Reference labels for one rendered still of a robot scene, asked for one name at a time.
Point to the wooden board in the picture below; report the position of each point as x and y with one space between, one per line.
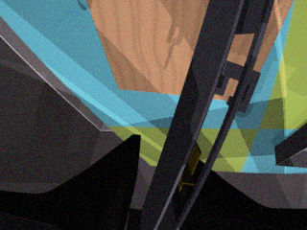
149 44

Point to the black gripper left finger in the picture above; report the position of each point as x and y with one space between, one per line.
96 199

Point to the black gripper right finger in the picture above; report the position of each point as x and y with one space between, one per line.
220 206

